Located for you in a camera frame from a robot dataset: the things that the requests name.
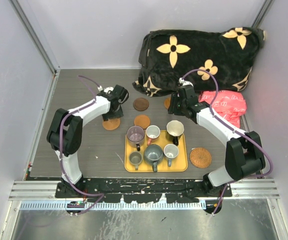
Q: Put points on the dark wood coaster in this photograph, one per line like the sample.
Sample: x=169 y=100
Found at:
x=141 y=104

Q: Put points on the light wood coaster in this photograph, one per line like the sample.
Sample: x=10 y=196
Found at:
x=167 y=102

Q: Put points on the large blue-grey mug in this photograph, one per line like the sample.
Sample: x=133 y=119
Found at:
x=153 y=155

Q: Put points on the yellow tray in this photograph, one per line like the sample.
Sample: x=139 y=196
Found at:
x=179 y=164

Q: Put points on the grey white mug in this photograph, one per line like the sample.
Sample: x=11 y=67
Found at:
x=171 y=151

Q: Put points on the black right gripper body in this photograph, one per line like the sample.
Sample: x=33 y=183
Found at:
x=181 y=106

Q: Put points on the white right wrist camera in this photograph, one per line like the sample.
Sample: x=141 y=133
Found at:
x=183 y=82

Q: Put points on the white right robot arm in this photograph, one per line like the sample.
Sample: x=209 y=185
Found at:
x=244 y=154

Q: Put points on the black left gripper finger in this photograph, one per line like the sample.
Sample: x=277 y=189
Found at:
x=118 y=113
x=108 y=116

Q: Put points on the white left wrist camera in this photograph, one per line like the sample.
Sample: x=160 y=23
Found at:
x=105 y=90

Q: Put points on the black cream mug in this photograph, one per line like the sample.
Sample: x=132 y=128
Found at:
x=174 y=131

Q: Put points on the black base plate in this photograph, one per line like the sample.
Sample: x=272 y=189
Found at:
x=140 y=190

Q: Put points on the pink white mug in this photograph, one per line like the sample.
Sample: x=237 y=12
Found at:
x=152 y=133

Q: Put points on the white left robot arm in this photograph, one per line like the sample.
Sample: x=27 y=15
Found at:
x=65 y=132

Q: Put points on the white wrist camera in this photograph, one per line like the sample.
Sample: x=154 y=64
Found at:
x=105 y=90
x=183 y=82

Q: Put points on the pink plastic bag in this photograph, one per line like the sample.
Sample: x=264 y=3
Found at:
x=230 y=105

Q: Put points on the orange wood coaster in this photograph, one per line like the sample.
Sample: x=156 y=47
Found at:
x=142 y=120

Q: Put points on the rattan coaster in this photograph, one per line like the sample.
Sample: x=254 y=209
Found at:
x=111 y=124
x=200 y=157

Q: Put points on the black floral pillow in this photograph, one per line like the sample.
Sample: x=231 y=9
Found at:
x=209 y=60

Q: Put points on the purple glass mug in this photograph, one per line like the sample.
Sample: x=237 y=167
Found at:
x=136 y=136

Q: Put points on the small grey-green mug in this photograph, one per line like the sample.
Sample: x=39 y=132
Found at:
x=136 y=159

